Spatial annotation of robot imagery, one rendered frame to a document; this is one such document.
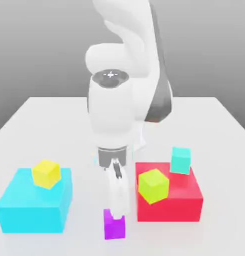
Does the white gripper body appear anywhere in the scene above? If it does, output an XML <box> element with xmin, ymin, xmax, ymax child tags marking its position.
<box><xmin>106</xmin><ymin>168</ymin><xmax>131</xmax><ymax>215</ymax></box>

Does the small purple cube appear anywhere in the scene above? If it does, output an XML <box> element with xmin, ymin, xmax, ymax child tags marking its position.
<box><xmin>103</xmin><ymin>208</ymin><xmax>127</xmax><ymax>240</ymax></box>

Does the small lime green cube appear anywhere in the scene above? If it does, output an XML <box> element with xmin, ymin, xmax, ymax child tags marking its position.
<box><xmin>138</xmin><ymin>168</ymin><xmax>170</xmax><ymax>205</ymax></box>

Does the small teal cube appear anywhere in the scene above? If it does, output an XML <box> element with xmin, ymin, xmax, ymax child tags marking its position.
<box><xmin>169</xmin><ymin>146</ymin><xmax>192</xmax><ymax>175</ymax></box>

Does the small yellow cube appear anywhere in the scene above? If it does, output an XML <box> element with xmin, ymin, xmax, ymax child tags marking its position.
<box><xmin>31</xmin><ymin>159</ymin><xmax>62</xmax><ymax>190</ymax></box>

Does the large red box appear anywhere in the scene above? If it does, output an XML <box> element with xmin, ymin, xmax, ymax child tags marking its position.
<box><xmin>135</xmin><ymin>162</ymin><xmax>204</xmax><ymax>223</ymax></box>

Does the large cyan box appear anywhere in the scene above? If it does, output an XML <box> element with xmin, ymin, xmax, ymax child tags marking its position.
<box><xmin>0</xmin><ymin>167</ymin><xmax>73</xmax><ymax>234</ymax></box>

